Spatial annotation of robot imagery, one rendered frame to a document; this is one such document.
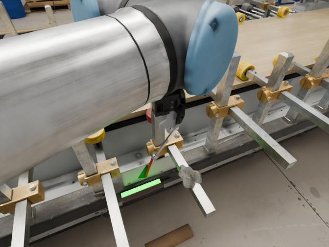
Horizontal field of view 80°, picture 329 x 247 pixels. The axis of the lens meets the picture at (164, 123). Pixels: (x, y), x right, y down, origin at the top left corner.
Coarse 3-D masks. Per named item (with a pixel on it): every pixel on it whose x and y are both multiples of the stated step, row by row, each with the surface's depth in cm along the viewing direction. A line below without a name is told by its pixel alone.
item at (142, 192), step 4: (160, 184) 78; (148, 188) 77; (152, 188) 77; (156, 188) 77; (140, 192) 76; (144, 192) 76; (148, 192) 76; (128, 196) 75; (132, 196) 75; (136, 196) 75; (124, 200) 73
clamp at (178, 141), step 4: (172, 136) 74; (180, 136) 74; (152, 140) 73; (172, 140) 73; (176, 140) 73; (180, 140) 73; (148, 144) 71; (152, 144) 71; (168, 144) 72; (172, 144) 72; (176, 144) 73; (180, 144) 74; (148, 148) 71; (152, 148) 71; (156, 148) 70; (164, 148) 72; (148, 152) 72; (160, 152) 73; (164, 152) 74
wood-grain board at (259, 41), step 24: (264, 24) 159; (288, 24) 159; (312, 24) 159; (240, 48) 125; (264, 48) 125; (288, 48) 125; (312, 48) 125; (264, 72) 103; (288, 72) 106; (192, 96) 88; (120, 120) 80
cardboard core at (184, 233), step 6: (180, 228) 125; (186, 228) 124; (168, 234) 122; (174, 234) 122; (180, 234) 122; (186, 234) 122; (192, 234) 124; (156, 240) 120; (162, 240) 120; (168, 240) 120; (174, 240) 120; (180, 240) 121; (150, 246) 117; (156, 246) 117; (162, 246) 118; (168, 246) 119
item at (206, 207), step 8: (168, 152) 73; (176, 152) 70; (176, 160) 67; (184, 160) 67; (192, 192) 60; (200, 192) 59; (200, 200) 57; (208, 200) 57; (200, 208) 58; (208, 208) 56; (208, 216) 56
